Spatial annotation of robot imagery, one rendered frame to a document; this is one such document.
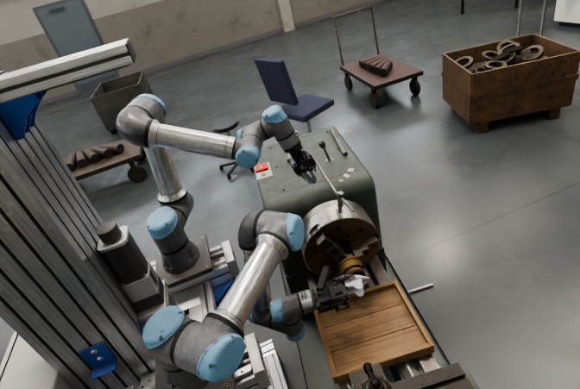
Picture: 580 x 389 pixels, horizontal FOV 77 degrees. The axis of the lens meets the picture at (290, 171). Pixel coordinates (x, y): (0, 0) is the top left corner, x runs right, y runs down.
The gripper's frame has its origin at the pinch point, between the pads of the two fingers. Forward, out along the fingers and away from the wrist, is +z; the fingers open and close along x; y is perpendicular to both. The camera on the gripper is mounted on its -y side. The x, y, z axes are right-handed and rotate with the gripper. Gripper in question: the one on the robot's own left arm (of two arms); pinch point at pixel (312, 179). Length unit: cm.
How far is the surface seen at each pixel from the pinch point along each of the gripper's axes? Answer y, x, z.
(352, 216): 16.0, 6.6, 12.7
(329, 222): 16.2, -1.9, 9.3
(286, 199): -3.2, -14.0, 4.3
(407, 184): -147, 66, 155
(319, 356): 22, -38, 72
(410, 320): 41, 7, 48
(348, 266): 28.5, -3.4, 21.3
